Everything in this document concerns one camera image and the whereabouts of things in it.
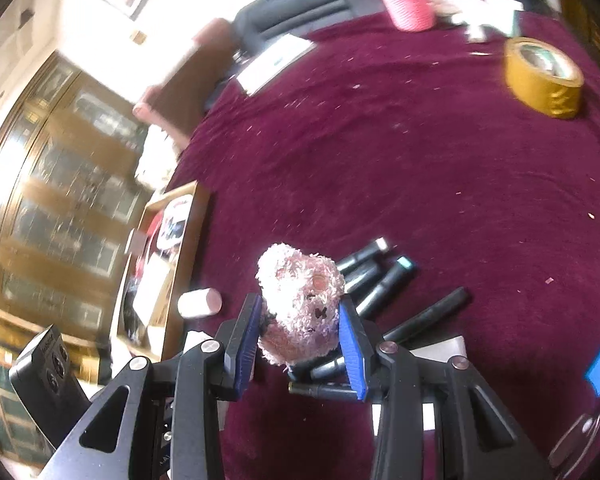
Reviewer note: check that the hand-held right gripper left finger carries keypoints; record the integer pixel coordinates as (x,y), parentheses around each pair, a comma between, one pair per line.
(247,350)

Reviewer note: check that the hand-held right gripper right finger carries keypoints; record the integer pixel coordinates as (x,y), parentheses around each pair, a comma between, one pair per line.
(352,355)

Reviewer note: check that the pink plush toy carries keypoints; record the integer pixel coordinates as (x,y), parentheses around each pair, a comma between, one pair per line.
(300,305)

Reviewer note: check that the black marker blue cap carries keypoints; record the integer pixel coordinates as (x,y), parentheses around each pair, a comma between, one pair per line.
(385,282)

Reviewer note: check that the white notepad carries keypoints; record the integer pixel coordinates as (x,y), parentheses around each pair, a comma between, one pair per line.
(442,347)

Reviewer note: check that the wooden tray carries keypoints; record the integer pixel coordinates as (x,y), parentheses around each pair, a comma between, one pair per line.
(152,280)

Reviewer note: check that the black marker teal end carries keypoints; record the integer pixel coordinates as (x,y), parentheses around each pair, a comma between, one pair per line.
(322,387)

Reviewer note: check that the small white bottle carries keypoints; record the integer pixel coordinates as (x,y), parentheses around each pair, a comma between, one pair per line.
(200,302)

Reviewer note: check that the plain black marker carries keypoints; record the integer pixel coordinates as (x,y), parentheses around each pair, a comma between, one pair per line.
(430,312)

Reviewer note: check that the black marker white cap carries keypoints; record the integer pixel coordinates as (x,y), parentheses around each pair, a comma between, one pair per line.
(362,257)

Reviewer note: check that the glass-door wooden cabinet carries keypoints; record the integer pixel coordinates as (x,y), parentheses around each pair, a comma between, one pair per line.
(55,200)

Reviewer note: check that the brown chair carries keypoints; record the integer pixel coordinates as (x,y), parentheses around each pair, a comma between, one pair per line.
(190,80)

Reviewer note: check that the white notebook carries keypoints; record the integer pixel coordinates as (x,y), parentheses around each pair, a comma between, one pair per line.
(275,62)

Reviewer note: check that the yellow tape roll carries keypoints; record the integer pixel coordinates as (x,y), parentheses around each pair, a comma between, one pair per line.
(542,80)

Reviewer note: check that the black leather sofa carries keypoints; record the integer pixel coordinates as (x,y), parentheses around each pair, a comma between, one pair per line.
(305,5)

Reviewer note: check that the clear frame glasses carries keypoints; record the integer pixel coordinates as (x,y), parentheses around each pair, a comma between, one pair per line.
(577,437)

